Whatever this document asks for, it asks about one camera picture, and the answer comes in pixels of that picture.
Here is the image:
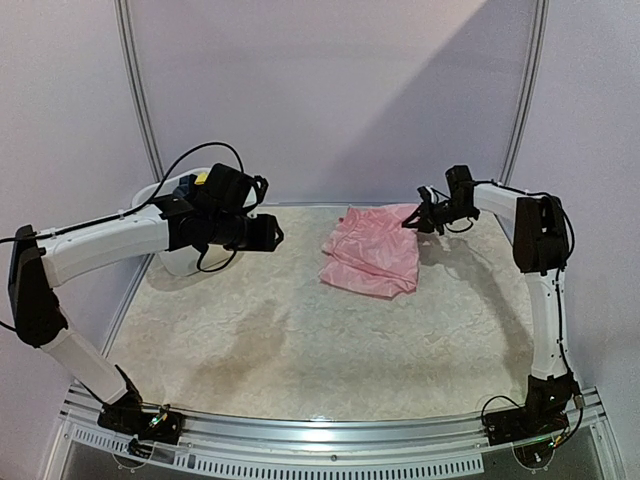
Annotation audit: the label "left aluminium frame post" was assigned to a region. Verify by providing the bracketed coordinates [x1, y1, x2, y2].
[114, 0, 164, 181]

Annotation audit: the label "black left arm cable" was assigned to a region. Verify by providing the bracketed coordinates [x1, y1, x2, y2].
[0, 142, 269, 331]

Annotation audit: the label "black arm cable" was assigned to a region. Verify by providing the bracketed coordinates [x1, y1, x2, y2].
[0, 142, 269, 331]
[424, 179, 584, 401]

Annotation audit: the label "dark blue garment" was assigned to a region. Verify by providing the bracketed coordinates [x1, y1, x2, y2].
[173, 174, 197, 198]

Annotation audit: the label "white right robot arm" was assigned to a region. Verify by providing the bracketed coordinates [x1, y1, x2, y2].
[402, 165, 579, 436]

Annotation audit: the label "white plastic laundry basket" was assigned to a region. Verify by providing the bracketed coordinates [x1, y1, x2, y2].
[131, 167, 232, 277]

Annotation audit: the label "pink patterned shorts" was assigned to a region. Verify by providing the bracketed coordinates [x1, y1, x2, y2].
[319, 203, 419, 299]

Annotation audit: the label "aluminium front rail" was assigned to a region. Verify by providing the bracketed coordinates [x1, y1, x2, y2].
[45, 386, 625, 479]

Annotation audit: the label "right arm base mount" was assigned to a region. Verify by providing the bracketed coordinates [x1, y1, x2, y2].
[480, 374, 584, 448]

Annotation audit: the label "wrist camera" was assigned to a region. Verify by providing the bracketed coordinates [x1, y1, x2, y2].
[198, 163, 269, 214]
[417, 186, 441, 204]

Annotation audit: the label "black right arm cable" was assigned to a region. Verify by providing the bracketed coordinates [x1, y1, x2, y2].
[424, 179, 584, 401]

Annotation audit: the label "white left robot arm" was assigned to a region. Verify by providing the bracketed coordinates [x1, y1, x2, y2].
[8, 195, 284, 434]

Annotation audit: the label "right aluminium frame post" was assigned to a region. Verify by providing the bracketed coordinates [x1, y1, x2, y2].
[498, 0, 549, 186]

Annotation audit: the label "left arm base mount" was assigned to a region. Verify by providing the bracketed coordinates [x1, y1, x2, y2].
[97, 395, 186, 445]

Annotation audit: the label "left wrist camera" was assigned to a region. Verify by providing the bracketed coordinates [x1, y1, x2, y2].
[198, 163, 269, 214]

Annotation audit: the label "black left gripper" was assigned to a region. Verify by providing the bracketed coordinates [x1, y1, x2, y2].
[209, 210, 283, 250]

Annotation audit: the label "aluminium frame post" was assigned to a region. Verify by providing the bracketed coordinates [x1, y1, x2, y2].
[114, 0, 164, 181]
[498, 0, 549, 186]

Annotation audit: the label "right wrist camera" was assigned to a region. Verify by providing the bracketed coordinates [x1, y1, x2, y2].
[417, 186, 441, 204]

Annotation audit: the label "yellow garment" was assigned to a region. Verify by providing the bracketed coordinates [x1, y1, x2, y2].
[194, 172, 208, 186]

